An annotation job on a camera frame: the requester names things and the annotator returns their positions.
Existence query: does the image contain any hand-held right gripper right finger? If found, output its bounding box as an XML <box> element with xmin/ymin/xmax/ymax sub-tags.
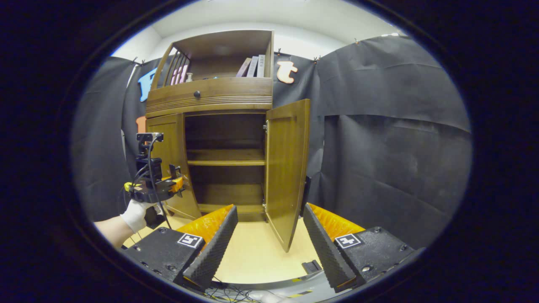
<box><xmin>302</xmin><ymin>203</ymin><xmax>417</xmax><ymax>293</ymax></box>

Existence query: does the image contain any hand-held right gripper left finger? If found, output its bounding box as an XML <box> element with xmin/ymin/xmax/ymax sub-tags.
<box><xmin>122</xmin><ymin>205</ymin><xmax>238</xmax><ymax>293</ymax></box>

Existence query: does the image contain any wooden double-door shoe cabinet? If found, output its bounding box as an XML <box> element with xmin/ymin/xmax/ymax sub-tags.
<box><xmin>145</xmin><ymin>29</ymin><xmax>311</xmax><ymax>253</ymax></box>

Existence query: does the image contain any wooden inner shelf board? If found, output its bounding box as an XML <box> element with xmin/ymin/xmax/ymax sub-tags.
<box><xmin>187</xmin><ymin>148</ymin><xmax>266</xmax><ymax>166</ymax></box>

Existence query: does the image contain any black backdrop cloth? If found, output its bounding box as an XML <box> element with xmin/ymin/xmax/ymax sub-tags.
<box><xmin>72</xmin><ymin>36</ymin><xmax>472</xmax><ymax>249</ymax></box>

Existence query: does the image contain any black cable bundle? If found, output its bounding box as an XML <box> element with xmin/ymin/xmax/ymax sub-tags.
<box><xmin>202</xmin><ymin>276</ymin><xmax>261</xmax><ymax>303</ymax></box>

